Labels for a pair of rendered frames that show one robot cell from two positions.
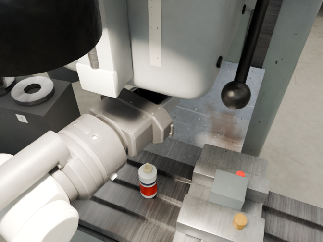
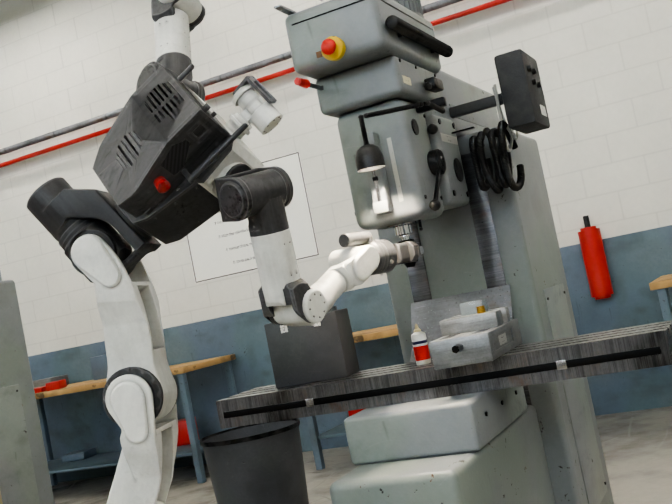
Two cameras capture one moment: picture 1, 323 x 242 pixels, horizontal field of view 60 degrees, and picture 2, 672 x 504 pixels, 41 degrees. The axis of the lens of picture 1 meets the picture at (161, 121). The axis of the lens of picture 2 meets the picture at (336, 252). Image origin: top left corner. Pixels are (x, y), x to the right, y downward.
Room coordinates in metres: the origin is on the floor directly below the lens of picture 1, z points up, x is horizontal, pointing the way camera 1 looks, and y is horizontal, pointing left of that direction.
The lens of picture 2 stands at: (-2.13, 0.09, 1.14)
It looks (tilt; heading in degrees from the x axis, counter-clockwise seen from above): 3 degrees up; 3
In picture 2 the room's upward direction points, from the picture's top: 11 degrees counter-clockwise
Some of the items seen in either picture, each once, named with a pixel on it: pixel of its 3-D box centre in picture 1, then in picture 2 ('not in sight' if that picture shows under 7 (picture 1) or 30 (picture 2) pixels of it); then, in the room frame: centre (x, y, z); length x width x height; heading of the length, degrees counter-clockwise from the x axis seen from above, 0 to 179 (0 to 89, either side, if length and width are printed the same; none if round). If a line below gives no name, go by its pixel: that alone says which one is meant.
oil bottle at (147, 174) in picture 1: (148, 178); (420, 343); (0.35, 0.03, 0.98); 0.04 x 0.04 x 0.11
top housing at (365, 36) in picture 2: not in sight; (367, 45); (0.35, 0.01, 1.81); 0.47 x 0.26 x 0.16; 158
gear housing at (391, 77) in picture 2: not in sight; (381, 93); (0.37, 0.00, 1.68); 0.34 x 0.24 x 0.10; 158
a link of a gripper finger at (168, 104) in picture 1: (168, 106); not in sight; (0.31, -0.01, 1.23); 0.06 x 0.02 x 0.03; 143
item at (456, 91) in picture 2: not in sight; (435, 116); (0.79, -0.18, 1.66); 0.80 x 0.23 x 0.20; 158
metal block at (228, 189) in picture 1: (227, 192); (475, 312); (0.28, -0.13, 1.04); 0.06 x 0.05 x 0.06; 70
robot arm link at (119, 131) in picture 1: (112, 133); (388, 256); (0.26, 0.07, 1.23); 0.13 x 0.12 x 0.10; 53
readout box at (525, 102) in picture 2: not in sight; (524, 92); (0.48, -0.41, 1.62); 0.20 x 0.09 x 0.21; 158
